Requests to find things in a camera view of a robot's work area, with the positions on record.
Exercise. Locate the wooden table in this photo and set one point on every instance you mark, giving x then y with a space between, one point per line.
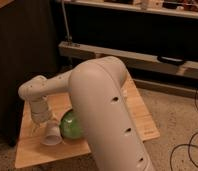
30 150

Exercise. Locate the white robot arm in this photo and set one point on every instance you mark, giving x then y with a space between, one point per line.
94 88

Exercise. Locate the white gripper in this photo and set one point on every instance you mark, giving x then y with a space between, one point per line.
40 113

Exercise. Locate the green bowl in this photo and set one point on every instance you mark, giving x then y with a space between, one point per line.
69 126

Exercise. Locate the white shelf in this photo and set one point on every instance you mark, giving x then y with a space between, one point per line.
142 7

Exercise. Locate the metal pole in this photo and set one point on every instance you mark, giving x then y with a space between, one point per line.
68 35

